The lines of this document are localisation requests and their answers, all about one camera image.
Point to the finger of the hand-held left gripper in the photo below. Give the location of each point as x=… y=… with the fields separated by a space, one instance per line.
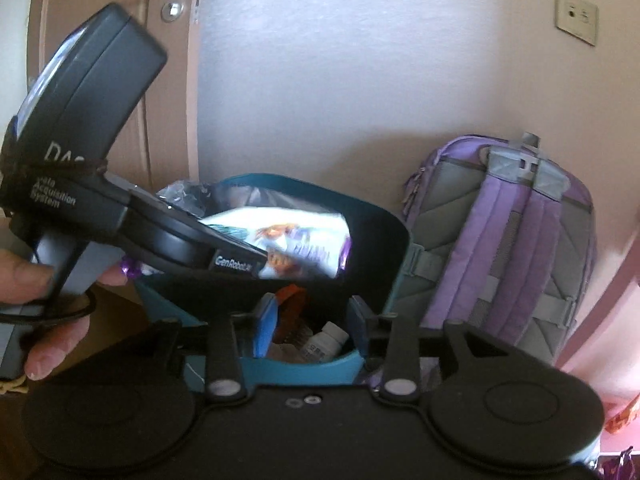
x=235 y=260

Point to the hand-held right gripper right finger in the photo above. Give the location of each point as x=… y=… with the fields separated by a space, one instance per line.
x=357 y=330

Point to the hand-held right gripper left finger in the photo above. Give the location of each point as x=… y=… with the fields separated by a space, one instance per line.
x=262 y=325

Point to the small pill bottle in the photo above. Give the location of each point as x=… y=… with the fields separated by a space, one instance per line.
x=325 y=342

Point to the red plastic bag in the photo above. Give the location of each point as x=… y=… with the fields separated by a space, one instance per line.
x=292 y=297

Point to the white purple snack bag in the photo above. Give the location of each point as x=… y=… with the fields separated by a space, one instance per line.
x=310 y=240

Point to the teal deer print trash bin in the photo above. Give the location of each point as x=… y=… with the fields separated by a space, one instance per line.
x=380 y=240

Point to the person's left hand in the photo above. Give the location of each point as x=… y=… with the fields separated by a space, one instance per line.
x=55 y=345

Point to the silver door lock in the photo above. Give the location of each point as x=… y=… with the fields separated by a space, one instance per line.
x=172 y=10

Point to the purple grey backpack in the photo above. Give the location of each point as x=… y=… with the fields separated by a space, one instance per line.
x=500 y=240

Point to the pink desk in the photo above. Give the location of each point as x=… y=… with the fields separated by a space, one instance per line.
x=615 y=310

